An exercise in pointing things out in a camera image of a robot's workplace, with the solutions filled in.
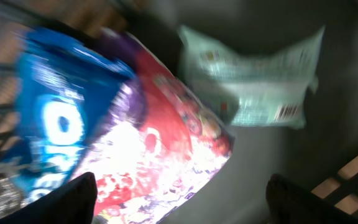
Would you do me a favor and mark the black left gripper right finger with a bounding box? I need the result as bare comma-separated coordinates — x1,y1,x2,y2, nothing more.
265,174,358,224

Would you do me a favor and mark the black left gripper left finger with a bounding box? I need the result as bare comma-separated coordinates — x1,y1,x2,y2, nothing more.
0,172,97,224

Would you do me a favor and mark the red purple snack box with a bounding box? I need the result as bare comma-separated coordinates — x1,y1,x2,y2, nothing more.
74,29,232,223

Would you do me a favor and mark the blue Oreo cookie pack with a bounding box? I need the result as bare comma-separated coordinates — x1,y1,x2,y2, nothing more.
0,28,135,219

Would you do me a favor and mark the mint green wipes packet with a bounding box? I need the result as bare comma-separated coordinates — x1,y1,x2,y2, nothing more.
178,26,325,129

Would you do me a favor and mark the dark grey plastic basket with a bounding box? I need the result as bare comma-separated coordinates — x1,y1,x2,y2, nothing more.
0,1,358,223

